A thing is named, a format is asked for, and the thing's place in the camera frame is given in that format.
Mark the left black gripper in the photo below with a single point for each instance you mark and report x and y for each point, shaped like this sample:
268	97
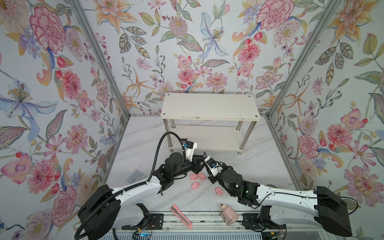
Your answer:
196	164

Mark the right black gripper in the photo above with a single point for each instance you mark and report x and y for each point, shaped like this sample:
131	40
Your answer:
212	179

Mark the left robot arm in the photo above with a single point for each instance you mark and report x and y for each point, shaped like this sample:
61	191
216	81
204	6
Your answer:
109	208

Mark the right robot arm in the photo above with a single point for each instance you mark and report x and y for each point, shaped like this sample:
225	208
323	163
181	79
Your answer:
320	207

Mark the white two-tier shelf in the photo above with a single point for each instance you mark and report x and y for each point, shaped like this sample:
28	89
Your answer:
241	109

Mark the pink pig toy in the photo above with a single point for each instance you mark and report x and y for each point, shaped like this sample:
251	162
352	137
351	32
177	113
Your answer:
219	191

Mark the pink toy cluster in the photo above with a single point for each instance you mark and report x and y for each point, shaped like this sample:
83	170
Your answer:
200	176

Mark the small pink toy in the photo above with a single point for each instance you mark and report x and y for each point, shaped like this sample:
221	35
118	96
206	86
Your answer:
195	185

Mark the pink glue bottle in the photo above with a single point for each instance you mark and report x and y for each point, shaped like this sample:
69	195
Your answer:
229	216

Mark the pink utility knife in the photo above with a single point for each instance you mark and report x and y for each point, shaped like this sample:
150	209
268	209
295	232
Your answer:
177	212

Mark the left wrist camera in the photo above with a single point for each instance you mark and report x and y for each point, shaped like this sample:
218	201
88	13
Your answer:
190	148

